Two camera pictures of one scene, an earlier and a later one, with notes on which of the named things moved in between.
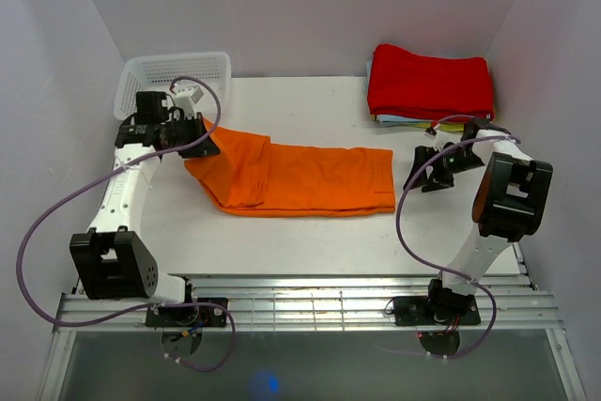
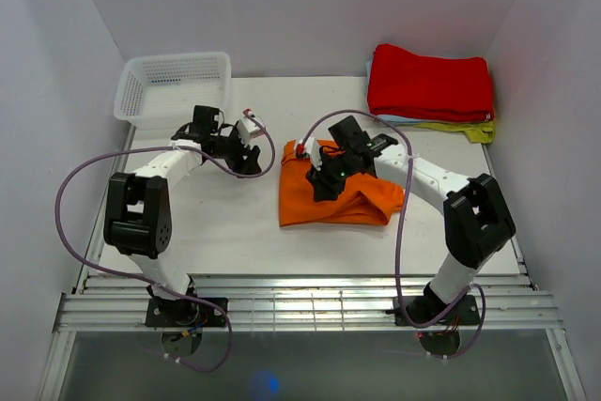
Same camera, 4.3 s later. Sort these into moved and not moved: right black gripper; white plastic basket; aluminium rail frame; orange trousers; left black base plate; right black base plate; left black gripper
Moved: right black gripper; left black gripper; orange trousers
Not moved: white plastic basket; right black base plate; left black base plate; aluminium rail frame
